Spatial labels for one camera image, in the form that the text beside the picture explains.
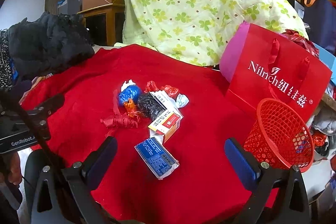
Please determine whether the red ribbon scrap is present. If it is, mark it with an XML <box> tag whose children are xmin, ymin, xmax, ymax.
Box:
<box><xmin>100</xmin><ymin>90</ymin><xmax>140</xmax><ymax>128</ymax></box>

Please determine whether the orange plastic wrapper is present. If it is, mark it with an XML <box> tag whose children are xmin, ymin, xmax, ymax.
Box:
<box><xmin>123</xmin><ymin>98</ymin><xmax>146</xmax><ymax>118</ymax></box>

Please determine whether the red white medicine box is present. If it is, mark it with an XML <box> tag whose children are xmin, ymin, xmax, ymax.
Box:
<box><xmin>148</xmin><ymin>90</ymin><xmax>183</xmax><ymax>144</ymax></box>

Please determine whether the blue plastic bag wad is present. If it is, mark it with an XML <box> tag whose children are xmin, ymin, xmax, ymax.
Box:
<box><xmin>117</xmin><ymin>85</ymin><xmax>142</xmax><ymax>106</ymax></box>

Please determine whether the red plastic bag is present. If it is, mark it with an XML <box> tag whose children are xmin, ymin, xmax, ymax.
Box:
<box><xmin>144</xmin><ymin>81</ymin><xmax>179</xmax><ymax>99</ymax></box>

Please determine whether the person's left hand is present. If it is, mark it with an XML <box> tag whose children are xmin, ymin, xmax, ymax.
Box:
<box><xmin>1</xmin><ymin>152</ymin><xmax>22</xmax><ymax>185</ymax></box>

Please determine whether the red plastic mesh basket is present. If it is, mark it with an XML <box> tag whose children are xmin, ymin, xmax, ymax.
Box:
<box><xmin>243</xmin><ymin>98</ymin><xmax>314</xmax><ymax>173</ymax></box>

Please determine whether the red blanket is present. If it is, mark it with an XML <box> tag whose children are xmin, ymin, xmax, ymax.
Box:
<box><xmin>22</xmin><ymin>45</ymin><xmax>253</xmax><ymax>223</ymax></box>

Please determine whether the black plastic bag wad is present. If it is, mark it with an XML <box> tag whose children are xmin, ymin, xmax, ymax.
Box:
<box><xmin>137</xmin><ymin>93</ymin><xmax>166</xmax><ymax>121</ymax></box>

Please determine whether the white crumpled paper wad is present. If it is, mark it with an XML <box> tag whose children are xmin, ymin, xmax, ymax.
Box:
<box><xmin>120</xmin><ymin>80</ymin><xmax>136</xmax><ymax>92</ymax></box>

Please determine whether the black clothes pile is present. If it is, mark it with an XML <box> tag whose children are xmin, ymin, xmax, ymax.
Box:
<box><xmin>7</xmin><ymin>12</ymin><xmax>95</xmax><ymax>80</ymax></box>

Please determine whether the light blue plastic wad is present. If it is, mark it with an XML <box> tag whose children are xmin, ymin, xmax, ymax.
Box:
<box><xmin>176</xmin><ymin>93</ymin><xmax>189</xmax><ymax>109</ymax></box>

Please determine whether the red Nilrich paper bag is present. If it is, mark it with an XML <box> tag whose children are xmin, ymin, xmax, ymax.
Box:
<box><xmin>226</xmin><ymin>23</ymin><xmax>331</xmax><ymax>122</ymax></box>

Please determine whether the light blue cardboard box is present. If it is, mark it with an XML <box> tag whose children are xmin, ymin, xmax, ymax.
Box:
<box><xmin>314</xmin><ymin>43</ymin><xmax>336</xmax><ymax>85</ymax></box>

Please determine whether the navy blue tote bag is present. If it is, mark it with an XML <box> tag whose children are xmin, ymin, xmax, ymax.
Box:
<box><xmin>303</xmin><ymin>0</ymin><xmax>335</xmax><ymax>55</ymax></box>

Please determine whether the green clover patterned quilt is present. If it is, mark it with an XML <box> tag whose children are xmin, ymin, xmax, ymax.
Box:
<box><xmin>122</xmin><ymin>0</ymin><xmax>306</xmax><ymax>66</ymax></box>

